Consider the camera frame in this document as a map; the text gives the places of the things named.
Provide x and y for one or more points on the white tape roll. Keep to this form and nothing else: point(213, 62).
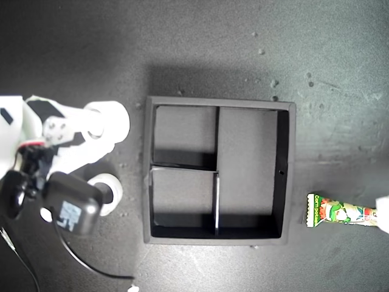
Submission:
point(117, 121)
point(117, 191)

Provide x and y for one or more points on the green printed snack bar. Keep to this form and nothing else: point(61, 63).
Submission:
point(337, 211)

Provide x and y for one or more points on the black compartment tray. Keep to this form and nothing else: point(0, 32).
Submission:
point(246, 158)

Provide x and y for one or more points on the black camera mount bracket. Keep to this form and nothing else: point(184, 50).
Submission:
point(15, 188)

